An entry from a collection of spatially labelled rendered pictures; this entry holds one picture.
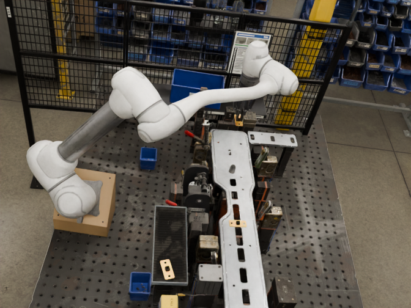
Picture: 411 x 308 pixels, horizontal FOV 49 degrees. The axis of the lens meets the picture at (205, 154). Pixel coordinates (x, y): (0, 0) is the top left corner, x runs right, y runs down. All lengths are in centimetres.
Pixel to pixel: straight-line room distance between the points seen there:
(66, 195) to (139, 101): 59
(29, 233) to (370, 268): 243
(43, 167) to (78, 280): 58
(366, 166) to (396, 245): 83
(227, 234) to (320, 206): 85
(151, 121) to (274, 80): 56
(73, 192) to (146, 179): 69
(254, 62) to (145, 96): 54
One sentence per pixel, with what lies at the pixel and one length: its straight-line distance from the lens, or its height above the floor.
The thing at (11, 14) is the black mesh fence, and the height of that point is 139.
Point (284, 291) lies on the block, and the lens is 204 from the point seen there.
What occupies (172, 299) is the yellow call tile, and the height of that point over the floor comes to 116.
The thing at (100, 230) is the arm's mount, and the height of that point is 75.
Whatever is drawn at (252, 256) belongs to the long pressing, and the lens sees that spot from 212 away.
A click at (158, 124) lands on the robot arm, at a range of 180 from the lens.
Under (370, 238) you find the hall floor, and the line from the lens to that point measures 380.
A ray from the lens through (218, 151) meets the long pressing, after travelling 250.
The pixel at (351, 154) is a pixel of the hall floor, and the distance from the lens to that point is 439.
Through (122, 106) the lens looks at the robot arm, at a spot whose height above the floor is 156.
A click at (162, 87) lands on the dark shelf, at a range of 283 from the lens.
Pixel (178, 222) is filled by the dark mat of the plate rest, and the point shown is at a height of 116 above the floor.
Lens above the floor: 274
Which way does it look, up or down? 45 degrees down
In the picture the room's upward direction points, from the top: 12 degrees clockwise
